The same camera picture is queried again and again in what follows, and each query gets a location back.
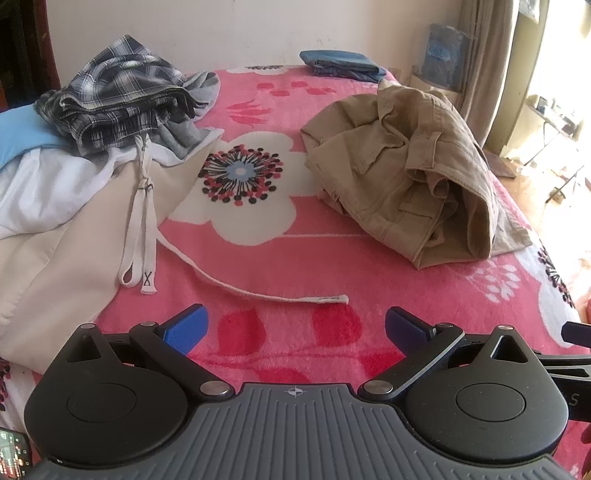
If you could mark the beige curtain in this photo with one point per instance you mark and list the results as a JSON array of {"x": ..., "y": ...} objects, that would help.
[{"x": 489, "y": 69}]

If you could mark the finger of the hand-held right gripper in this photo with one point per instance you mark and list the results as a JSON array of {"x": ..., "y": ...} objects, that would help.
[
  {"x": 577, "y": 333},
  {"x": 568, "y": 362}
]

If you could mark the pink floral blanket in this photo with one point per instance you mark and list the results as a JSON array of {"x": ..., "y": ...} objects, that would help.
[{"x": 286, "y": 272}]

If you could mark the folding table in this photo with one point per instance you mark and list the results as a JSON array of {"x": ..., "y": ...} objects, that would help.
[{"x": 556, "y": 120}]

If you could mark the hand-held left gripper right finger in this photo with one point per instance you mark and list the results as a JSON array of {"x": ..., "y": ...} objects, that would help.
[{"x": 406, "y": 330}]

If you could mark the small wall poster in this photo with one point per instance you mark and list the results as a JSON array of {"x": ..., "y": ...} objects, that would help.
[{"x": 528, "y": 9}]

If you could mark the white garment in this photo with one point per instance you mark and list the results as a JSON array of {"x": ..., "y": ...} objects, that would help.
[{"x": 46, "y": 194}]

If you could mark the blue water bottle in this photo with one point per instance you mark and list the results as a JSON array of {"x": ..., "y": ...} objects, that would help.
[{"x": 443, "y": 53}]

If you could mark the khaki pants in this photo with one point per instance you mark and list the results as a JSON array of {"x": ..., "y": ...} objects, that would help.
[{"x": 406, "y": 175}]

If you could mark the dark wooden furniture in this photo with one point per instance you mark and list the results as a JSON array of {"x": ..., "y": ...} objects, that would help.
[{"x": 23, "y": 50}]

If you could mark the smartphone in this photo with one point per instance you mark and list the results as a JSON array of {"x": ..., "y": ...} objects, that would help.
[{"x": 14, "y": 454}]

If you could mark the folded blue jeans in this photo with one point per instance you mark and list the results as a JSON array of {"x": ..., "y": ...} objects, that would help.
[{"x": 341, "y": 62}]

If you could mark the light blue cloth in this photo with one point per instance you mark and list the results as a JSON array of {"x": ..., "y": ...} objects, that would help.
[{"x": 23, "y": 134}]

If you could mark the brown doormat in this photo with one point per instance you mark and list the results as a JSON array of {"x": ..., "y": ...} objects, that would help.
[{"x": 501, "y": 166}]

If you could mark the plaid garment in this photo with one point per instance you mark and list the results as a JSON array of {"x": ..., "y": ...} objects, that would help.
[{"x": 115, "y": 92}]

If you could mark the grey garment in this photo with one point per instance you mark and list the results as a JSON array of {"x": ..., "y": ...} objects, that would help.
[{"x": 198, "y": 87}]

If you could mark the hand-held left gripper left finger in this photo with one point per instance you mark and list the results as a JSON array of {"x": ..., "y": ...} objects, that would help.
[{"x": 187, "y": 330}]

